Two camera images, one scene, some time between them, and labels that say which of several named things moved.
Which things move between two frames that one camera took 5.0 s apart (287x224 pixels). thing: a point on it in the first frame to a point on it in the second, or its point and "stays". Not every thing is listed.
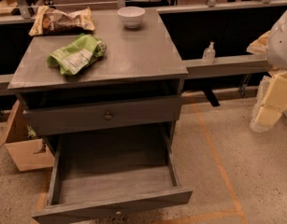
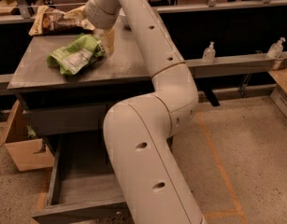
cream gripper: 281,44 to 93,17
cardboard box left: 28,150 stays
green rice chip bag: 80,53 stays
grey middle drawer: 120,113 stays
